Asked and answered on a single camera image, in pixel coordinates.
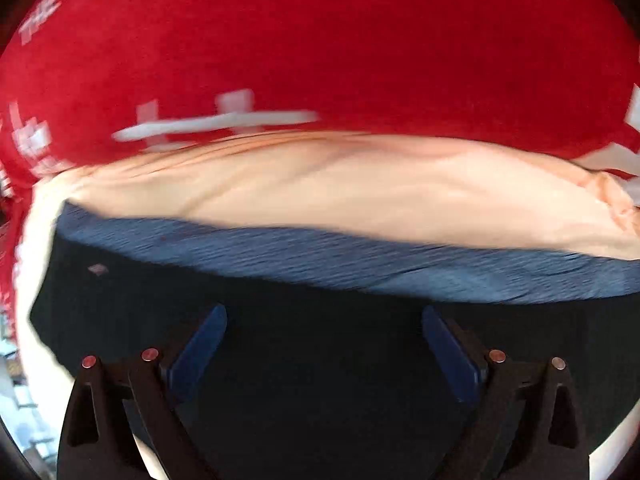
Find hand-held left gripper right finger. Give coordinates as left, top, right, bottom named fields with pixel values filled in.
left=421, top=305, right=596, bottom=480

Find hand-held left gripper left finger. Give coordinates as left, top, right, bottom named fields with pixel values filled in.
left=56, top=303, right=229, bottom=480

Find black pants with blue waistband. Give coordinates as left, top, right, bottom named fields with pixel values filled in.
left=29, top=202, right=640, bottom=480

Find peach blanket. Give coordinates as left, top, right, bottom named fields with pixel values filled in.
left=12, top=130, right=640, bottom=480

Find red printed blanket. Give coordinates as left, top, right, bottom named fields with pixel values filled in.
left=0, top=0, right=640, bottom=321

